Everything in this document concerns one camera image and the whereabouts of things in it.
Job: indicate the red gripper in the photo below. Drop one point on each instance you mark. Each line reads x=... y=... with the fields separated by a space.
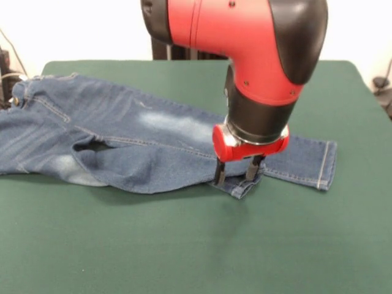
x=254 y=151

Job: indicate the blue denim jeans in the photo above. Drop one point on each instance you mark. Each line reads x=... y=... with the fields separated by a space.
x=122 y=128

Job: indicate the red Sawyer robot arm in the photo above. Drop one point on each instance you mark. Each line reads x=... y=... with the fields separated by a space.
x=245 y=46

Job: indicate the dark green table cloth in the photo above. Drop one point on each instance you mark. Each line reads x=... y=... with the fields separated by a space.
x=183 y=251

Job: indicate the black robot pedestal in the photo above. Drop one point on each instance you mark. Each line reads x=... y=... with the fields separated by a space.
x=159 y=50

